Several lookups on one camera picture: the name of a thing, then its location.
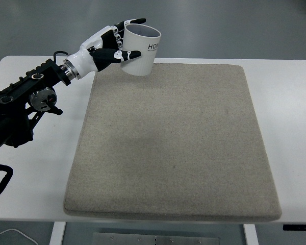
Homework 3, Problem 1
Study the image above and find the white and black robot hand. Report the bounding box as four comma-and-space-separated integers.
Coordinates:
65, 17, 147, 80

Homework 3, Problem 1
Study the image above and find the white ribbed cup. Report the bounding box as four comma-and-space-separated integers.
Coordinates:
119, 24, 162, 77

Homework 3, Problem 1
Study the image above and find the white table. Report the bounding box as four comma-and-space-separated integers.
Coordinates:
0, 55, 306, 245

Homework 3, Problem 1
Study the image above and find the beige fabric mat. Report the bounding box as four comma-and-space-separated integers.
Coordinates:
63, 62, 283, 223

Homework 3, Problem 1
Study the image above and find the grey metal plate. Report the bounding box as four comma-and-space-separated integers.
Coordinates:
92, 232, 219, 245

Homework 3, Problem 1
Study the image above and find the black table control panel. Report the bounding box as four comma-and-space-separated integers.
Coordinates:
283, 224, 306, 231

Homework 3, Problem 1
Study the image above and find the white cable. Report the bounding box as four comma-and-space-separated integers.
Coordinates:
0, 228, 39, 245

